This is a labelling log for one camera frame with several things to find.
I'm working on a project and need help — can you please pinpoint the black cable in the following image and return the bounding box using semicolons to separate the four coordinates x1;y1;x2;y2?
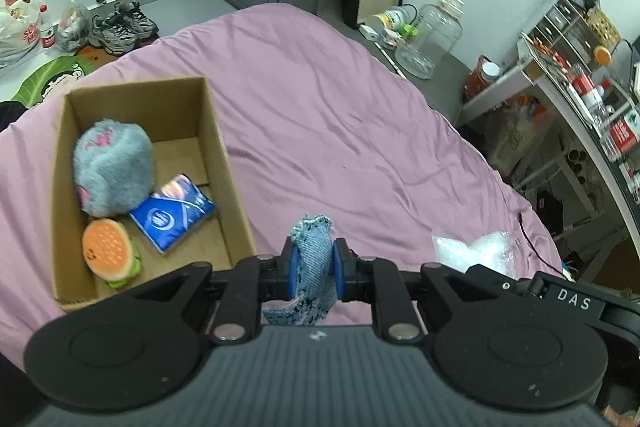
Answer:
517;212;562;274

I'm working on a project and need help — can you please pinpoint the pink bed sheet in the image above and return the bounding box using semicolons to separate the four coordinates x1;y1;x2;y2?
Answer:
0;3;564;358

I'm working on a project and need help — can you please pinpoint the clear water bottle red label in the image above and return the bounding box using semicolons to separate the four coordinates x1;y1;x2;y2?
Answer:
606;103;640;158

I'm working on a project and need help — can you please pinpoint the white desk with black top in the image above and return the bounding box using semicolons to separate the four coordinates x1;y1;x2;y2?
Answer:
457;31;640;259

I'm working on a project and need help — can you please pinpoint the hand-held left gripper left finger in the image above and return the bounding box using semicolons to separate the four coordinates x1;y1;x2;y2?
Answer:
131;237;301;343

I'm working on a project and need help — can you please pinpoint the burger plush toy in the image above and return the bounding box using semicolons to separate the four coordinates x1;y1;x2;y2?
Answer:
81;218;143;291

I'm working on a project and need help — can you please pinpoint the wicker basket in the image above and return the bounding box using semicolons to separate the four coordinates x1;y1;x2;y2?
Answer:
584;6;622;48

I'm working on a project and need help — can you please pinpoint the blue tissue pack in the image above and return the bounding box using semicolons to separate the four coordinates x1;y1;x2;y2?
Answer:
128;173;216;256

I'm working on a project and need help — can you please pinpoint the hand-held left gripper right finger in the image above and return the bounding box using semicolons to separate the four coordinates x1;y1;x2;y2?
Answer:
332;238;502;343

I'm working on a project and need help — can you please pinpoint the grey plush toy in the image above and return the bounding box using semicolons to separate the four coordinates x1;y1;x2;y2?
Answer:
73;119;156;216

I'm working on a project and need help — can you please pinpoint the small bottle red label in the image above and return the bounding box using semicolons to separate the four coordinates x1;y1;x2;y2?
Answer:
37;4;57;49

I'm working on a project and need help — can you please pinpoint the grey sneaker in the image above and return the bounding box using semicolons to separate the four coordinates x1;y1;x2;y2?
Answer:
88;14;139;56
112;0;160;40

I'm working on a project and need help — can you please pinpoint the white plastic shopping bag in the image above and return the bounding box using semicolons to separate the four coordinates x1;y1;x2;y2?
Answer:
0;0;44;68

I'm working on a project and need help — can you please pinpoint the blue denim cloth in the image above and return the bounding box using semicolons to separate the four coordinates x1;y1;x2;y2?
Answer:
262;212;339;327

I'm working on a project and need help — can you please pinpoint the green cartoon rug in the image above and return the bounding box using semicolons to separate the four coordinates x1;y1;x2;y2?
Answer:
9;55;99;108

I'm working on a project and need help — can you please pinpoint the large clear jug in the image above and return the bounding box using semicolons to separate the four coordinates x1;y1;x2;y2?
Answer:
394;0;464;80

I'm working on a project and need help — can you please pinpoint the clear bag of rubbish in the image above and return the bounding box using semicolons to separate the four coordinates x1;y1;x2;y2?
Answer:
55;0;94;53

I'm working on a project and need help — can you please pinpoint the clear plastic bag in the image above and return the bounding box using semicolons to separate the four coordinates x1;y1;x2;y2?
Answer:
430;229;517;281

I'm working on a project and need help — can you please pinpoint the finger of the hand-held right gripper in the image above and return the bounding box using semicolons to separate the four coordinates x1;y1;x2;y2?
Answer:
467;263;549;301

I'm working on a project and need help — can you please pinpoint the yellow-lid jar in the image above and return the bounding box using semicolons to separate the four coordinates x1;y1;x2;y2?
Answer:
372;5;414;34

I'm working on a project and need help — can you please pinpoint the red jar white lid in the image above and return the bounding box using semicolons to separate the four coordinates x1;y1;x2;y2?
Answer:
464;54;502;101

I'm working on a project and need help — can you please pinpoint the grey drawer organizer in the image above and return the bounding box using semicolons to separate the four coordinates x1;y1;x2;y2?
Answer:
521;1;602;58

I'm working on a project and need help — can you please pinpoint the beige tote bag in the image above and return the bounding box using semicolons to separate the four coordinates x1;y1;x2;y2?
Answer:
492;106;552;174

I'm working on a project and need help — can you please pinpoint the brown cardboard box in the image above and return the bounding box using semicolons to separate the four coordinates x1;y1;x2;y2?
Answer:
52;76;259;313

